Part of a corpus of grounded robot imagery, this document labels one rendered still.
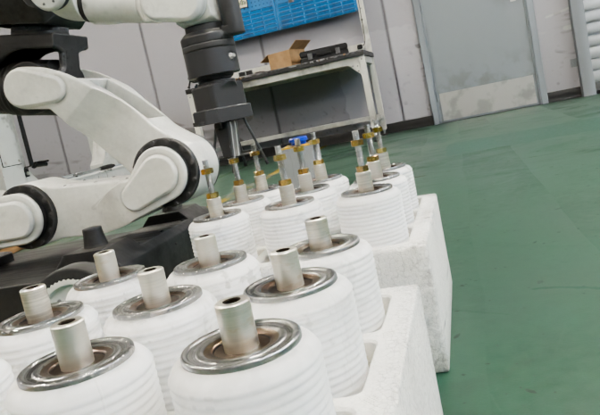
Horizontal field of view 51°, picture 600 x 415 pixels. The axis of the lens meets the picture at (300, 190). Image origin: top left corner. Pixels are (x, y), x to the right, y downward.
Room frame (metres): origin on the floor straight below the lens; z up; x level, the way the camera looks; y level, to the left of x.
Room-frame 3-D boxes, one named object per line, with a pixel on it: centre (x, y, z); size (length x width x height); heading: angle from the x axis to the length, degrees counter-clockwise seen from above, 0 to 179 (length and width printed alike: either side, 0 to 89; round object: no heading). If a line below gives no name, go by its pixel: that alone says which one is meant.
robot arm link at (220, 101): (1.08, 0.10, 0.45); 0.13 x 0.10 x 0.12; 145
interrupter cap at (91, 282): (0.67, 0.22, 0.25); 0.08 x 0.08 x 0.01
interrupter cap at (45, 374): (0.41, 0.17, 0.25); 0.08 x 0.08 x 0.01
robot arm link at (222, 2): (1.09, 0.09, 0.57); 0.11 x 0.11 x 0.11; 69
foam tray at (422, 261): (1.05, -0.01, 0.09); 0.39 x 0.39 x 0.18; 74
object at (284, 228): (0.94, 0.02, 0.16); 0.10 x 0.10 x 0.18
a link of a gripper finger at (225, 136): (1.08, 0.11, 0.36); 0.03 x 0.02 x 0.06; 55
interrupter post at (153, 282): (0.52, 0.14, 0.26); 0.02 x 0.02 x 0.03
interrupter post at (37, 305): (0.55, 0.25, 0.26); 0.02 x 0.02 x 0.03
